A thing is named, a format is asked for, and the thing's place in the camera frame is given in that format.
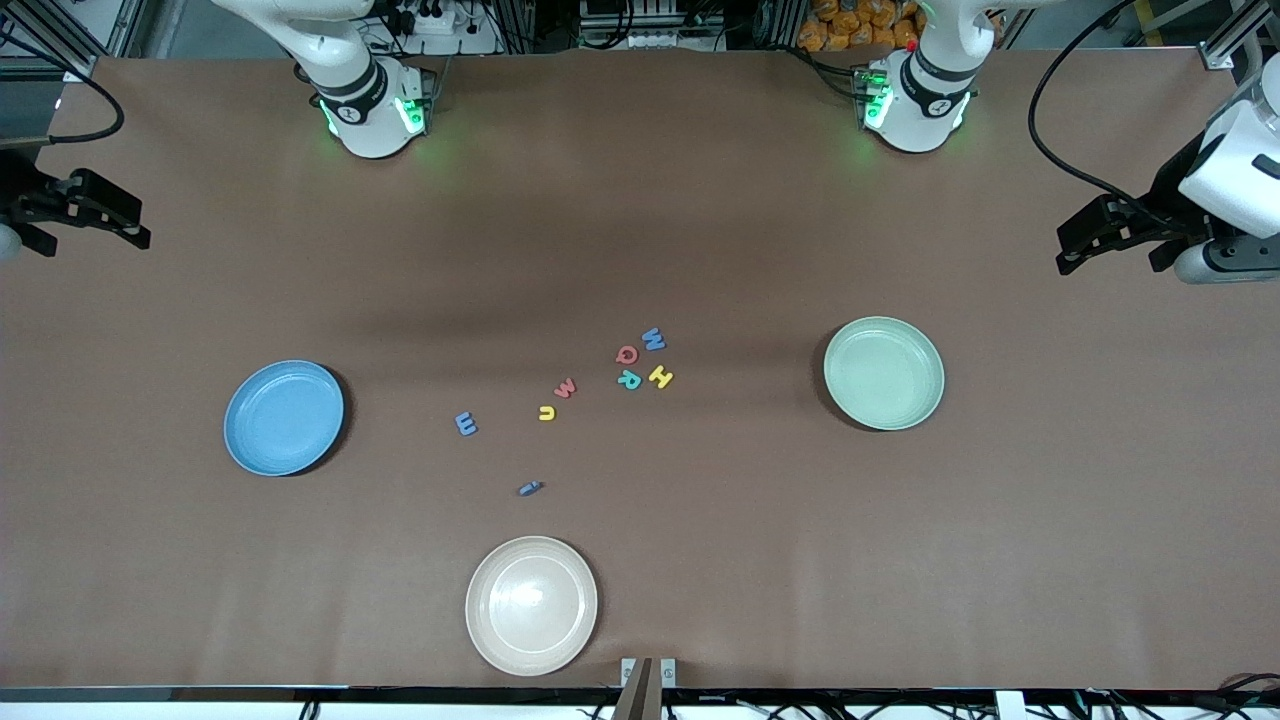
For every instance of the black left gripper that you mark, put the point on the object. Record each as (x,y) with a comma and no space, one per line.
(1168,196)

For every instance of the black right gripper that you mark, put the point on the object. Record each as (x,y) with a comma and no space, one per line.
(22,190)

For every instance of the blue lowercase letter m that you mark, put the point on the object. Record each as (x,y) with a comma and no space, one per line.
(461,425)

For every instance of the blue capital letter W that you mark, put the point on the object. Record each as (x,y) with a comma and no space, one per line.
(653,340)

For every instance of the yellow capital letter H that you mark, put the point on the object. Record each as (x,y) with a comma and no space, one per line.
(661,378)

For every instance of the teal capital letter R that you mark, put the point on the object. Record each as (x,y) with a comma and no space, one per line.
(634,379)

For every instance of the red lowercase letter w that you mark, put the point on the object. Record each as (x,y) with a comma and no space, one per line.
(566,390)

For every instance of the red capital letter Q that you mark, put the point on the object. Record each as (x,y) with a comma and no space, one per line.
(619,354)

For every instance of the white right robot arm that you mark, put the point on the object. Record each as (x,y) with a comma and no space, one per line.
(375,140)

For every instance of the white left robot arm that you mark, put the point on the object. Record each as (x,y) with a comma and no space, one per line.
(920,120)

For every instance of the green round plate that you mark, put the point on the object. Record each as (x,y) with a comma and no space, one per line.
(885,375)

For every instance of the blue round plate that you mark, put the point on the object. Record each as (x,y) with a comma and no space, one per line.
(285,420)

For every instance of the grey base connector box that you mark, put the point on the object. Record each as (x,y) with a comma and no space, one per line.
(418,105)
(872,100)

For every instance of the orange packaged snacks pile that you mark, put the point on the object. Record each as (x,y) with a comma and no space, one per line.
(850,30)

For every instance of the white power strip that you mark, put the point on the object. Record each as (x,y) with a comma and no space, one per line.
(455,40)

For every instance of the white electronics box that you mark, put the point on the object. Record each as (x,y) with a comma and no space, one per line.
(650,38)

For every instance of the beige round plate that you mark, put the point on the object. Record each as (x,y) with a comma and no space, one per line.
(530,605)

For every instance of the aluminium frame profile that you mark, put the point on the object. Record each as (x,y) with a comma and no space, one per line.
(1220,55)
(80,65)

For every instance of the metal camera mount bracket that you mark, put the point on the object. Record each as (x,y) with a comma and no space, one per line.
(640,695)

